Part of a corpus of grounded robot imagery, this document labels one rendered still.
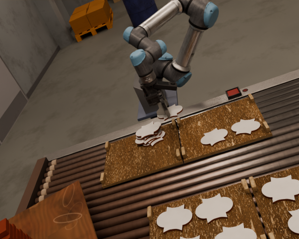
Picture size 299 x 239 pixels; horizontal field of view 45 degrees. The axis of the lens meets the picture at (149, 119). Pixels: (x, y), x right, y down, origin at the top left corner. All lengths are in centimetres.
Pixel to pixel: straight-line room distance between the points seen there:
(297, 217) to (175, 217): 44
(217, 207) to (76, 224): 55
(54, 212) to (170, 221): 50
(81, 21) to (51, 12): 65
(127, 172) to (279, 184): 72
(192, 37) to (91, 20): 611
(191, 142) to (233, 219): 53
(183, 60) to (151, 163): 66
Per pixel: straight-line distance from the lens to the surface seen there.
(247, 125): 173
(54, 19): 810
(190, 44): 202
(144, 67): 165
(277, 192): 139
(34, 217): 168
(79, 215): 152
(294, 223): 130
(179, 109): 179
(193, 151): 169
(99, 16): 797
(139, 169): 174
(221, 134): 172
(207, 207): 141
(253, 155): 160
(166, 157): 172
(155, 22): 183
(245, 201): 140
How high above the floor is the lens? 196
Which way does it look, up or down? 30 degrees down
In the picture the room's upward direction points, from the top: 25 degrees counter-clockwise
